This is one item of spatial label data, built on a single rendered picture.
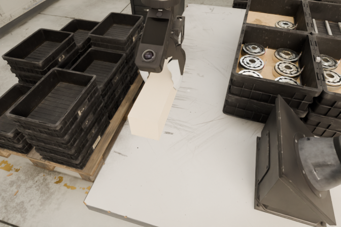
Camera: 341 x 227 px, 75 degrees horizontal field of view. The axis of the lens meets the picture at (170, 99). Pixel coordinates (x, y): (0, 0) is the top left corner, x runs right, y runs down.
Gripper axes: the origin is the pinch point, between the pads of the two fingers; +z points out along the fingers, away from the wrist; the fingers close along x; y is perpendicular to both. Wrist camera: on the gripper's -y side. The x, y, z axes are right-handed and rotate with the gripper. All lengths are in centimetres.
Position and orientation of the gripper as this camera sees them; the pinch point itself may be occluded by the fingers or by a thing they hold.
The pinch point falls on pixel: (161, 85)
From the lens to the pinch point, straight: 51.7
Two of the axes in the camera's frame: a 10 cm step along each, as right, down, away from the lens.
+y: 2.6, -6.9, 6.7
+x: -9.6, -1.9, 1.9
